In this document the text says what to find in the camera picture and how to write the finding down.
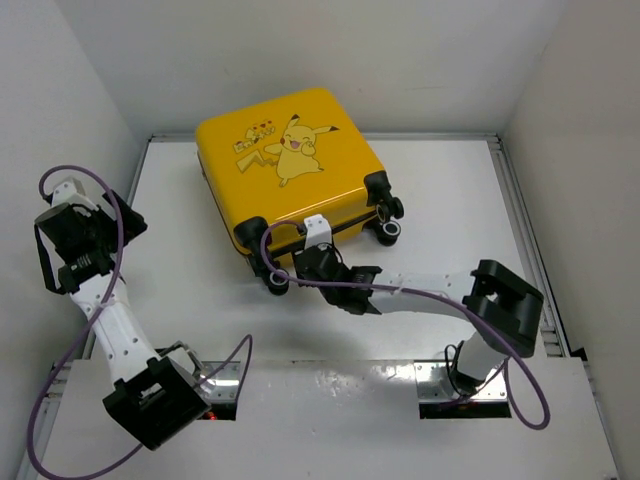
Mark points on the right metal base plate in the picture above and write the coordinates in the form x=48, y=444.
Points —
x=433, y=385

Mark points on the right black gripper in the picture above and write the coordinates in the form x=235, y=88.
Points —
x=332, y=249

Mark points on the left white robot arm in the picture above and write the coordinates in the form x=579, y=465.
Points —
x=153, y=396

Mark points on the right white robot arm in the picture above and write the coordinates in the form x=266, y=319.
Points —
x=504, y=309

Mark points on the yellow suitcase with dark lining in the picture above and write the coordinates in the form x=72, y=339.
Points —
x=290, y=158

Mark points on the metal base plate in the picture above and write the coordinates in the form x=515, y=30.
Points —
x=433, y=385
x=222, y=387

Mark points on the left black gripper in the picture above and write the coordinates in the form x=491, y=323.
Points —
x=132, y=222

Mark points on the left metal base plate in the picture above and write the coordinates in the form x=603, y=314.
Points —
x=222, y=387

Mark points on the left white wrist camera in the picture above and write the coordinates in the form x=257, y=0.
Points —
x=71, y=191

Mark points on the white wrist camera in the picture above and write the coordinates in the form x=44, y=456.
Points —
x=71, y=191
x=317, y=231

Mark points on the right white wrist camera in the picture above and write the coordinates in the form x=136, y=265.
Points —
x=317, y=231

